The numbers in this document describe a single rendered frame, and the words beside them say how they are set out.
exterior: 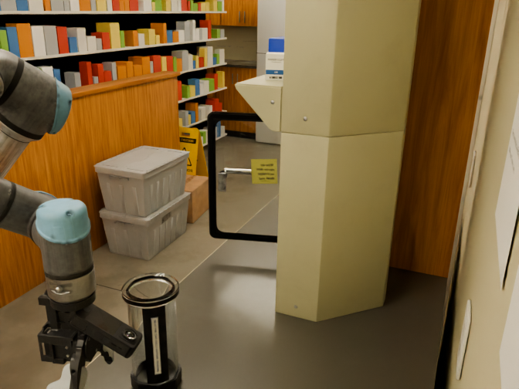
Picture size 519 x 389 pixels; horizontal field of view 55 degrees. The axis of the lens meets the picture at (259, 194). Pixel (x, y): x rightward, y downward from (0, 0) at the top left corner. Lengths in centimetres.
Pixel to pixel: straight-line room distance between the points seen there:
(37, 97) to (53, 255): 46
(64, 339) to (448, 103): 107
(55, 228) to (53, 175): 262
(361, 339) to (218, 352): 34
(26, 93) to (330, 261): 77
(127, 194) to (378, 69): 257
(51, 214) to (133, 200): 267
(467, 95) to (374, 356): 70
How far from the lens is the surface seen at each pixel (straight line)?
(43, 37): 403
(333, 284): 126
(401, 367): 120
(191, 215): 413
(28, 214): 88
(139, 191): 340
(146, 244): 355
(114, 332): 88
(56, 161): 341
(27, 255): 338
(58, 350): 93
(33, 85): 118
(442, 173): 147
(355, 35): 110
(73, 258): 82
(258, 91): 114
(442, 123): 144
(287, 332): 125
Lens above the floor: 167
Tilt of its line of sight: 20 degrees down
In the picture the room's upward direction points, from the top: 1 degrees clockwise
